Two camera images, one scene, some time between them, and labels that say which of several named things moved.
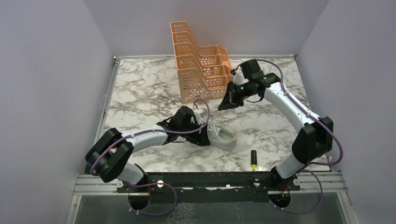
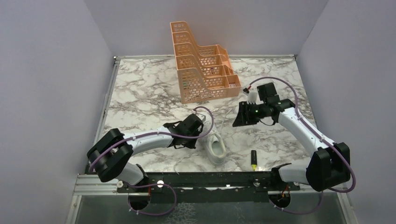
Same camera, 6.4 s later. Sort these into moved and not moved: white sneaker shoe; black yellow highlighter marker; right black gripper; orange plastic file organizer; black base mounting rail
Moved: right black gripper; white sneaker shoe
Not moved: orange plastic file organizer; black yellow highlighter marker; black base mounting rail
